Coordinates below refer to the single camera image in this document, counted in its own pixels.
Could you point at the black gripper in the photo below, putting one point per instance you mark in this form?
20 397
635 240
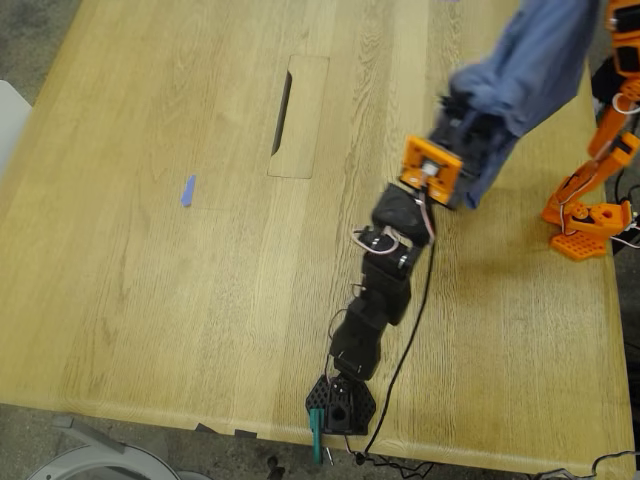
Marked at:
452 131

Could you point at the blue printed T-shirt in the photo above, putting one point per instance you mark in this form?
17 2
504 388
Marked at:
525 65

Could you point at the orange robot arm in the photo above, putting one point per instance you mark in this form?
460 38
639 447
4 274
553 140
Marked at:
580 220

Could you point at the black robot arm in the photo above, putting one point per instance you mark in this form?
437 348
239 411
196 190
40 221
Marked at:
370 330

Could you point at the white shoe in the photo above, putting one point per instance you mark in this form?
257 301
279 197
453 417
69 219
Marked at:
596 106

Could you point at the person leg dark trousers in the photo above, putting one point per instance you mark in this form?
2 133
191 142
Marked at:
607 82

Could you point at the long blue tape strip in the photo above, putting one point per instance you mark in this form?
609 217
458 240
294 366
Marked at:
188 192

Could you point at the green table clamp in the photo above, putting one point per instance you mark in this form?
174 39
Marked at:
316 440

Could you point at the grey round chair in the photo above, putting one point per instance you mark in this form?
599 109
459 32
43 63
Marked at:
100 462

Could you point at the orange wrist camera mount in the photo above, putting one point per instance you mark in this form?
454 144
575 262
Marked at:
415 160

